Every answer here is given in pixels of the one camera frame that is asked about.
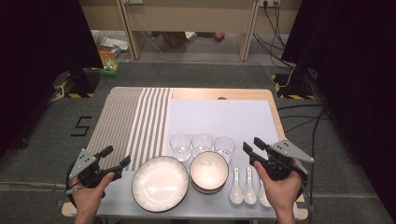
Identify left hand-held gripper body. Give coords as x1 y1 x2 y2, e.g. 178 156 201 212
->
68 148 113 189

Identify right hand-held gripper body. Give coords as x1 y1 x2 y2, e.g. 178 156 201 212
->
264 138 316 182

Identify white ceramic spoon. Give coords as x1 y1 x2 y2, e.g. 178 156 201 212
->
242 166 258 205
229 166 244 205
257 176 273 208

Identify white plate dark rim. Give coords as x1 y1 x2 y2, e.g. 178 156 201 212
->
131 156 191 214

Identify person's left hand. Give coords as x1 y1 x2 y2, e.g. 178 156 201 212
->
70 172 116 216

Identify person's right hand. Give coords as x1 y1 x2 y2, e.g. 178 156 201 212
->
253 161 303 216

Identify clear drinking glass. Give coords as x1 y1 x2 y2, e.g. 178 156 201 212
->
169 133 192 162
191 133 214 157
213 135 236 165

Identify striped beige placemat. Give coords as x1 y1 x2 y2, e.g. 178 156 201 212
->
85 87 173 172

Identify black metal stand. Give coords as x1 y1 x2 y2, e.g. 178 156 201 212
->
52 67 101 99
271 69 318 101

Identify green snack packet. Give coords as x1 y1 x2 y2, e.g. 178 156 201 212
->
100 60 121 77

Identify yellow snack packet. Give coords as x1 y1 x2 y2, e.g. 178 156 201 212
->
97 49 120 68

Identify clear plastic bag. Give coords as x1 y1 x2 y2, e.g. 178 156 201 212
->
92 29 130 52

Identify person in black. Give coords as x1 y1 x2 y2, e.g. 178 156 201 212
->
0 0 104 157

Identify black curtain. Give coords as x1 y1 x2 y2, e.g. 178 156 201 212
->
281 0 396 216

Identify large brown cardboard box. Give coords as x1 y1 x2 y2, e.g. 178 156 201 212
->
160 31 188 49

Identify beige office desk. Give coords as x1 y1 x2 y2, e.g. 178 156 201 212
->
78 0 303 63

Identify black floor cable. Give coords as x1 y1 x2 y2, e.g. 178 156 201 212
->
309 108 328 224
276 104 326 110
283 108 328 133
252 32 297 70

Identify short white cable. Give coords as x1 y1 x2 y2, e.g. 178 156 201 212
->
49 85 66 104
281 66 297 88

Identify white floor cable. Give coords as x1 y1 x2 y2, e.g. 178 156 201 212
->
139 30 276 87

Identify black power cable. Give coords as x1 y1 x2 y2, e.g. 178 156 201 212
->
273 3 286 48
262 1 288 50

